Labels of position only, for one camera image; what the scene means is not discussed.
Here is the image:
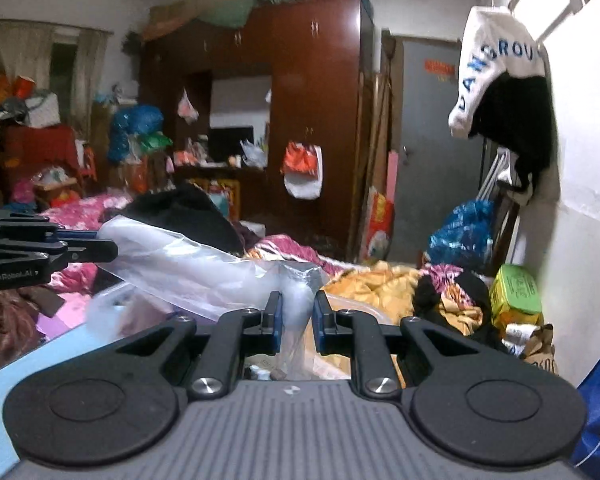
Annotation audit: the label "brown padded garment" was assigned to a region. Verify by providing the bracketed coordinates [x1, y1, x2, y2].
[0, 287, 66, 366]

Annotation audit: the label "black clothing pile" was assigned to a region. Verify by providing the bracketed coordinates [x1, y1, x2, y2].
[100, 182, 246, 256]

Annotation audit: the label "small white plastic bag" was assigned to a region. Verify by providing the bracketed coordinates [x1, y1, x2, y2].
[176, 89, 200, 122]

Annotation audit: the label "white hooded sweatshirt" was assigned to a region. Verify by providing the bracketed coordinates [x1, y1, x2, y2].
[449, 6, 548, 140]

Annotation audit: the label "wooden planks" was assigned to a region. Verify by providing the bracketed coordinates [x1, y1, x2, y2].
[362, 72, 393, 261]

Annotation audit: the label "red door label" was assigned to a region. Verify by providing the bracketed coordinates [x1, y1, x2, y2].
[424, 59, 456, 80]

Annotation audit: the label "brown wooden wardrobe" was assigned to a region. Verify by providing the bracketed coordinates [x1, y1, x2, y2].
[140, 0, 381, 261]

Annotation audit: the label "green box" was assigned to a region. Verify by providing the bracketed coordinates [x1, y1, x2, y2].
[490, 263, 543, 328]

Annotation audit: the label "white crumpled plastic bag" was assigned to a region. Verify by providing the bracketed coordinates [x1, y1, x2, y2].
[240, 139, 268, 168]

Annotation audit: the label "brown paper bag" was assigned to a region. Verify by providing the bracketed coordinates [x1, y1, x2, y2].
[520, 324, 558, 376]

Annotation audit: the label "black and floral clothes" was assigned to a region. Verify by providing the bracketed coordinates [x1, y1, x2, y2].
[412, 265, 511, 356]

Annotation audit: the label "pink floral blanket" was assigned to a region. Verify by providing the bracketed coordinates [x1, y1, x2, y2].
[30, 192, 343, 301]

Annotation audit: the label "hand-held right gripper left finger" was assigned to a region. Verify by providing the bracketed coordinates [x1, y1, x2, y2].
[111, 291, 285, 402]

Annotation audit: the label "beige patterned curtain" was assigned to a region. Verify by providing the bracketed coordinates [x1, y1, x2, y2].
[75, 30, 108, 136]
[0, 22, 56, 91]

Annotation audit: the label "green cloth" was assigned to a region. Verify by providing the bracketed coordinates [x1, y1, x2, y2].
[195, 0, 316, 28]

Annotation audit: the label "black monitor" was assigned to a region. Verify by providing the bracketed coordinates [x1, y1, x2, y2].
[209, 126, 255, 163]

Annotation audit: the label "red printed bag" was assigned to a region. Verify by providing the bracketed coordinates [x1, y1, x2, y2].
[362, 187, 396, 261]

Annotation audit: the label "white plastic basket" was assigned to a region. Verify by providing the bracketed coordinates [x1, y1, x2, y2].
[87, 280, 396, 381]

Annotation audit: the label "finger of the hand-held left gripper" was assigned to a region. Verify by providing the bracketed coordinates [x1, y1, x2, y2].
[0, 239, 119, 263]
[0, 221, 101, 241]

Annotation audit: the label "clear plastic bag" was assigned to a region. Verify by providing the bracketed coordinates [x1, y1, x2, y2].
[97, 214, 333, 381]

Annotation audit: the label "orange and white plastic bag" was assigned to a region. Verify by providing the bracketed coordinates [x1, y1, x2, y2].
[281, 141, 323, 200]

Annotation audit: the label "blue sacks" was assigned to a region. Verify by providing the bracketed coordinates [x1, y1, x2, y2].
[107, 105, 165, 163]

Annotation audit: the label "black hanging garment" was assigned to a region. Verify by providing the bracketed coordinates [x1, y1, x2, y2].
[467, 72, 553, 206]

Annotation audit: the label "grey door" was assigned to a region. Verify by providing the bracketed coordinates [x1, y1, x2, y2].
[390, 35, 496, 266]

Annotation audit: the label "blue shopping bag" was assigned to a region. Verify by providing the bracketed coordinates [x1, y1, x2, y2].
[572, 350, 600, 480]

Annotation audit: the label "blue crinkled plastic bag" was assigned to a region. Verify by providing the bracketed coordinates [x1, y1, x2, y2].
[427, 199, 496, 273]

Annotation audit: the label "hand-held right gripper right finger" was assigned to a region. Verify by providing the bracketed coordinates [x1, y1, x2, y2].
[314, 291, 481, 401]

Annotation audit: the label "yellow blanket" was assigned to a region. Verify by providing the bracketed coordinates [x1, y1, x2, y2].
[325, 262, 483, 336]

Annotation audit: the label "pink board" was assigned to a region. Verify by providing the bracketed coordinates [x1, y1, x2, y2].
[387, 150, 400, 261]

